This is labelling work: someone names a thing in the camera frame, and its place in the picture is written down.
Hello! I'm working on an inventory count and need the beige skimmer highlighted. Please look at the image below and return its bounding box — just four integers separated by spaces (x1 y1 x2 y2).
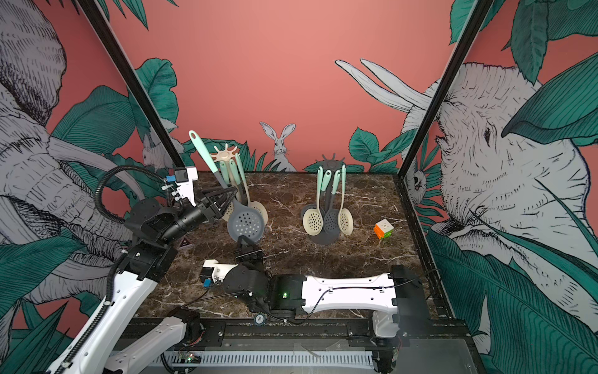
233 153 269 225
219 161 234 221
337 165 354 236
303 166 323 236

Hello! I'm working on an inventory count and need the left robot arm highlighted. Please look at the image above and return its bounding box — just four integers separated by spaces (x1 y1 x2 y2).
46 168 236 373

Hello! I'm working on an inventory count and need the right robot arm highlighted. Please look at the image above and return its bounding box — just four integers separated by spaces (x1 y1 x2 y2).
207 236 421 338

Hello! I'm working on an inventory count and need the beige utensil rack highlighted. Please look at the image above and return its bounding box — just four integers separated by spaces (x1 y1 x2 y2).
211 143 263 221

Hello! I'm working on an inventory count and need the red triangle sticker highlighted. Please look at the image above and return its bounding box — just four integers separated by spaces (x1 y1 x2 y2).
179 237 194 250

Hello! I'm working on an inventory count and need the round front knob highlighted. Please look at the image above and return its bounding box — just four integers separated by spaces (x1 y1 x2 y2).
254 313 267 326

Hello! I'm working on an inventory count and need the white vent strip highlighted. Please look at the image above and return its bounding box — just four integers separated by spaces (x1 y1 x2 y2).
164 351 375 369

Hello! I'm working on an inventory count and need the small circuit board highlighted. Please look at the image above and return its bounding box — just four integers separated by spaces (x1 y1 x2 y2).
175 352 202 366

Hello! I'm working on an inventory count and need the colourful puzzle cube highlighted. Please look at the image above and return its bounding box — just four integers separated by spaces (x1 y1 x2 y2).
374 219 394 239

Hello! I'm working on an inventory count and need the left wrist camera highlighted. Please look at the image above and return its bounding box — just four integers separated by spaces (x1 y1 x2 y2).
161 167 198 207

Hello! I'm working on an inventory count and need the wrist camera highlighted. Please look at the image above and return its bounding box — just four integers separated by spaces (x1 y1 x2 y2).
161 167 198 207
199 260 237 288

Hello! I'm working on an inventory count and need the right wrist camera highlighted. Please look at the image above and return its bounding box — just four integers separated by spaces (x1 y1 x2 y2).
199 260 237 288

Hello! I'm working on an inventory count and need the black front rail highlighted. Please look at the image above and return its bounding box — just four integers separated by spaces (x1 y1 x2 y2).
194 319 470 350

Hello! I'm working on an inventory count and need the left black frame post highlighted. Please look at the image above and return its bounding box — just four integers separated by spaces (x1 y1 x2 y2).
77 0 185 168

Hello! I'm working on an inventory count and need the black frame post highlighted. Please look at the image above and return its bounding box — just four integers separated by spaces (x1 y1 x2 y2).
398 0 493 180
77 0 185 168

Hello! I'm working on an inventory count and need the right black frame post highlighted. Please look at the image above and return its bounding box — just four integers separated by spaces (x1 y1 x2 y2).
398 0 493 180

